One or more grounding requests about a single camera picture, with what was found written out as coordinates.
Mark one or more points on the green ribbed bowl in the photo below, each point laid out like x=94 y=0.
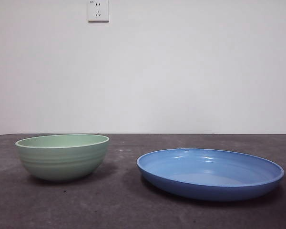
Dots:
x=62 y=164

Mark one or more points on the white wall socket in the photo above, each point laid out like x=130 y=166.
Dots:
x=98 y=12

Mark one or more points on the blue round plate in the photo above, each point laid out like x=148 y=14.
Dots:
x=205 y=188

